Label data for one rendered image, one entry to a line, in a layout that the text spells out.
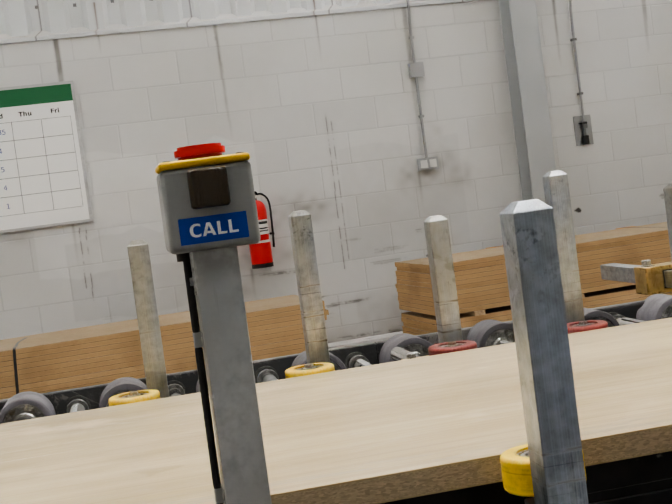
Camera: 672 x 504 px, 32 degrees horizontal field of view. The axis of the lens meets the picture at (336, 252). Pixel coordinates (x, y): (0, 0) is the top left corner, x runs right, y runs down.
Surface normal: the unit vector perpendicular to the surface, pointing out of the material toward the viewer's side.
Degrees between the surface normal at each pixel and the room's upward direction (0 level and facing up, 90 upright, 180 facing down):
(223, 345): 90
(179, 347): 90
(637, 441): 90
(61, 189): 90
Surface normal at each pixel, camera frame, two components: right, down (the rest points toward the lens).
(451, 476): 0.18, 0.03
